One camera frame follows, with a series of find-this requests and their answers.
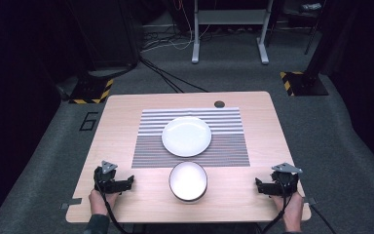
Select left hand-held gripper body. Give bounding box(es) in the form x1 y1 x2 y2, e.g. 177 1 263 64
93 160 127 195

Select person's right hand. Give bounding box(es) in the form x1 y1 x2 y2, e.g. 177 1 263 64
271 190 306 233

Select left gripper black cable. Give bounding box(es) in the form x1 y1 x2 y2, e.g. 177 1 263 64
93 180 131 234

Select black cabinet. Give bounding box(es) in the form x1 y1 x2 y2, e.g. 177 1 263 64
65 0 141 72

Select person's left hand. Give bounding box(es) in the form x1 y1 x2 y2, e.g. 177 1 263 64
88 188 121 216

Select white bowl with dark rim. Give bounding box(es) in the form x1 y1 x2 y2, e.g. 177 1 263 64
168 161 208 203

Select black stand with striped base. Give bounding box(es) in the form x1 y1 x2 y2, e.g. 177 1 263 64
279 0 358 98

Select white round plate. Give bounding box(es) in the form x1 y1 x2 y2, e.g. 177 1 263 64
161 115 213 159

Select white floor cables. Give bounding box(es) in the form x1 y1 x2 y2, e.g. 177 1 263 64
140 0 212 53

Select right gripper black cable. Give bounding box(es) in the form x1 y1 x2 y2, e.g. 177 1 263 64
260 176 294 234

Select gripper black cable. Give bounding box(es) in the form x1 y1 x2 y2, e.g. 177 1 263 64
93 180 131 234
260 176 294 234

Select black cable beside table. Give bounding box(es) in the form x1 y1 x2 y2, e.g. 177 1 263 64
309 203 339 234

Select grey striped placemat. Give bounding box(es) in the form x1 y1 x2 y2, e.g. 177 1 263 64
131 107 251 170

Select black base with hazard tape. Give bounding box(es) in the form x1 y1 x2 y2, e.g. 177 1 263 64
67 75 115 105

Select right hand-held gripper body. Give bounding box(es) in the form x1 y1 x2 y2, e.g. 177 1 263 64
268 162 304 198

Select black floor cables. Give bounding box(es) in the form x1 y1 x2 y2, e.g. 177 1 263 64
138 56 210 95

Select white metal desk frame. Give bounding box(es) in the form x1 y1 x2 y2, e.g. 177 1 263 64
191 0 275 65

